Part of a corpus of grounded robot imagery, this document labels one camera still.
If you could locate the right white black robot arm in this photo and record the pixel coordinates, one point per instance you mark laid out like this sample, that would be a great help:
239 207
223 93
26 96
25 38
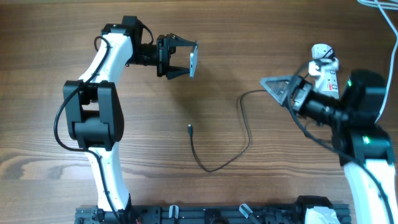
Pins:
347 126

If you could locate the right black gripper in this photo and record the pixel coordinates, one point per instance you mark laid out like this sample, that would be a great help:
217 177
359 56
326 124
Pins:
296 85

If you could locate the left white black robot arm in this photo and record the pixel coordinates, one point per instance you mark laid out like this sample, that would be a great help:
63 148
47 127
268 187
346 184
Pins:
93 111

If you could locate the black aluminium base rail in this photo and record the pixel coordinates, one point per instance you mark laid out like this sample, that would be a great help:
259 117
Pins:
276 213

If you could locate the white power strip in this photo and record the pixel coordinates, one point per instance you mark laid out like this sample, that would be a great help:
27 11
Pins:
327 84

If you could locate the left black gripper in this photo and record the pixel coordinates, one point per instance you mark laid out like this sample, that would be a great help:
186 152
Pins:
170 41

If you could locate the blue smartphone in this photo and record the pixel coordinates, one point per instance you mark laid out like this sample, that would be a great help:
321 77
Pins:
193 60

